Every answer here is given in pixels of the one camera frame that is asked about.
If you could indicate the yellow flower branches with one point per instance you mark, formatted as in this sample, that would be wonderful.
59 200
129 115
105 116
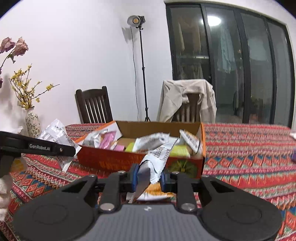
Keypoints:
25 92

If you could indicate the white barcode snack packet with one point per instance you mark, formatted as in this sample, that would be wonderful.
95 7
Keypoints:
149 173

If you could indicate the lime green snack packet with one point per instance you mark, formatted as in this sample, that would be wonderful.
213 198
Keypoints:
180 151

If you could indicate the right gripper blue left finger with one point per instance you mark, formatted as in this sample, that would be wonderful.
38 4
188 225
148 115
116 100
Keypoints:
133 177

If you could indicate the black framed glass door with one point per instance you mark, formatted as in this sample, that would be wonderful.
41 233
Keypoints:
246 57

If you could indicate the orange pumpkin cardboard box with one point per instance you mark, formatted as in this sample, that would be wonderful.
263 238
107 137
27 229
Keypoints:
134 140

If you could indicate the white silver snack packet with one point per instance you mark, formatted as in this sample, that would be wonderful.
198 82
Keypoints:
56 132

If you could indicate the dark wooden chair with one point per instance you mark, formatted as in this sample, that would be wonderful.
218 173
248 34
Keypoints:
93 105

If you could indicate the beige jacket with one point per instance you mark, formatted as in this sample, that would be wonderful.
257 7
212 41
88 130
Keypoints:
174 93

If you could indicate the floral ceramic vase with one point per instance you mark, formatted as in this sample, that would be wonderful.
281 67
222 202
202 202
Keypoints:
32 123

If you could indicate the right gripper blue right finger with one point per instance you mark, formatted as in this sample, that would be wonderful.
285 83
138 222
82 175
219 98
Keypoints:
165 181

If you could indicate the red patterned tablecloth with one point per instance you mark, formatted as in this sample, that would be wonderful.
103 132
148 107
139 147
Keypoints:
255 158

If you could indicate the wooden chair with jacket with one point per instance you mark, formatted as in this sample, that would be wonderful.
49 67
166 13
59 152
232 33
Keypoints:
188 112

